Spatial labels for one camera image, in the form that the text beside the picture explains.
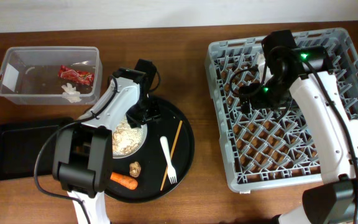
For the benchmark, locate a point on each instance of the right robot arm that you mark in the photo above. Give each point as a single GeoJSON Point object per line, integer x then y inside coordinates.
{"type": "Point", "coordinates": [306, 76]}

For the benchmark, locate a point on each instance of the red snack wrapper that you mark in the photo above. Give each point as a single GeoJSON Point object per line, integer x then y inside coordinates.
{"type": "Point", "coordinates": [77, 76]}

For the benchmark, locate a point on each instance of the round black tray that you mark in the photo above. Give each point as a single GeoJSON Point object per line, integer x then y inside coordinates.
{"type": "Point", "coordinates": [151, 186]}

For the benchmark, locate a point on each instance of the cream cup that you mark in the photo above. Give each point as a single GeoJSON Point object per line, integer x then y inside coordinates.
{"type": "Point", "coordinates": [352, 127]}

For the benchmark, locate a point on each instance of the clear plastic bin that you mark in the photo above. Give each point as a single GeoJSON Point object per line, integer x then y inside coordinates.
{"type": "Point", "coordinates": [29, 75]}

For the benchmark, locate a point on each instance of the orange carrot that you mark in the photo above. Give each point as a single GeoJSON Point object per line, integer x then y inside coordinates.
{"type": "Point", "coordinates": [126, 181]}

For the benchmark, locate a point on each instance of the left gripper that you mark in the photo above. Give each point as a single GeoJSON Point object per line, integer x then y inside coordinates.
{"type": "Point", "coordinates": [134, 120]}

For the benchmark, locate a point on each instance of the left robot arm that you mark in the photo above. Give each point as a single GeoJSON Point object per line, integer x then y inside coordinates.
{"type": "Point", "coordinates": [83, 151]}

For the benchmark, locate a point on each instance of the brown walnut piece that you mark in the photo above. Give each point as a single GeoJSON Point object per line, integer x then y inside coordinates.
{"type": "Point", "coordinates": [134, 169]}

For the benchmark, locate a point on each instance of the rice and peanut shells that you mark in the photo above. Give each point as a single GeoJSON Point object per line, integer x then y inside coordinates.
{"type": "Point", "coordinates": [127, 138]}

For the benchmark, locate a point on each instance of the white tissue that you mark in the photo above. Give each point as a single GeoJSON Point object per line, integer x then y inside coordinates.
{"type": "Point", "coordinates": [70, 93]}

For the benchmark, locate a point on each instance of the wooden chopstick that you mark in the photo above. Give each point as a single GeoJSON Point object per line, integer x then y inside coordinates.
{"type": "Point", "coordinates": [172, 150]}

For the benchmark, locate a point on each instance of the grey plate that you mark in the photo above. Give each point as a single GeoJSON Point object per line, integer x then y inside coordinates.
{"type": "Point", "coordinates": [129, 146]}

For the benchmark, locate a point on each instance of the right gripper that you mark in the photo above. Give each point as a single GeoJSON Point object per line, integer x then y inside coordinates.
{"type": "Point", "coordinates": [257, 101]}

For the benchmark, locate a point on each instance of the white plastic fork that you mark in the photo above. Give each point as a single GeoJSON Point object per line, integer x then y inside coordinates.
{"type": "Point", "coordinates": [171, 172]}

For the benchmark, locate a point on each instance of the black rectangular tray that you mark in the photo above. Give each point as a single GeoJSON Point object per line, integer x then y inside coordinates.
{"type": "Point", "coordinates": [20, 144]}

